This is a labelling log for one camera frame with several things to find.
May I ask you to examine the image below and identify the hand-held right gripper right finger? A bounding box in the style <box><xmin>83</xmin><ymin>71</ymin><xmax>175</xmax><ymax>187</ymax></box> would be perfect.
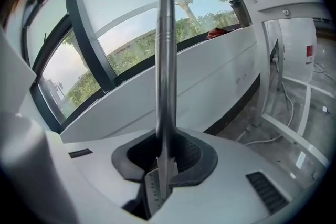
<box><xmin>169</xmin><ymin>130</ymin><xmax>219</xmax><ymax>188</ymax></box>

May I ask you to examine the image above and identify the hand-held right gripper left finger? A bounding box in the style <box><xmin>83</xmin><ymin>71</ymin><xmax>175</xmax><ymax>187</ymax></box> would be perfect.
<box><xmin>111</xmin><ymin>135</ymin><xmax>164</xmax><ymax>220</ymax></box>

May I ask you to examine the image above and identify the silver metal broom handle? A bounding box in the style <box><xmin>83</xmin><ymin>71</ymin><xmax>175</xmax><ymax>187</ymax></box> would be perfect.
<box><xmin>154</xmin><ymin>0</ymin><xmax>180</xmax><ymax>202</ymax></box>

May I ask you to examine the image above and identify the red cloth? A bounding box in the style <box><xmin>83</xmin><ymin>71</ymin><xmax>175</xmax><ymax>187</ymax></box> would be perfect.
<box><xmin>206</xmin><ymin>27</ymin><xmax>234</xmax><ymax>40</ymax></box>

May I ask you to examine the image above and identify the dark-framed window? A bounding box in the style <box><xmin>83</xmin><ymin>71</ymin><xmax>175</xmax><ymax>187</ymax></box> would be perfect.
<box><xmin>22</xmin><ymin>0</ymin><xmax>254</xmax><ymax>134</ymax></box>

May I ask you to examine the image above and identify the dark bottle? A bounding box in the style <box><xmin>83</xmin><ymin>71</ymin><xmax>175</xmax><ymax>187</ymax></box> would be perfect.
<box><xmin>228</xmin><ymin>0</ymin><xmax>250</xmax><ymax>27</ymax></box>

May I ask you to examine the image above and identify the white cabinet with red label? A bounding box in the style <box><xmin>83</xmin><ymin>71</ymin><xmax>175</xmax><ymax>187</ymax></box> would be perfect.
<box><xmin>277</xmin><ymin>17</ymin><xmax>320</xmax><ymax>81</ymax></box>

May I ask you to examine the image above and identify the white cable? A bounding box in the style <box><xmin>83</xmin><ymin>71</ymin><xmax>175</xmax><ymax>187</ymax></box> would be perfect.
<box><xmin>312</xmin><ymin>61</ymin><xmax>336</xmax><ymax>81</ymax></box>
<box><xmin>245</xmin><ymin>81</ymin><xmax>295</xmax><ymax>146</ymax></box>

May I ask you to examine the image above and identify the white metal table frame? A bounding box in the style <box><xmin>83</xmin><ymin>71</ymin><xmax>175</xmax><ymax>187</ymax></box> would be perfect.
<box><xmin>250</xmin><ymin>0</ymin><xmax>334</xmax><ymax>168</ymax></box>

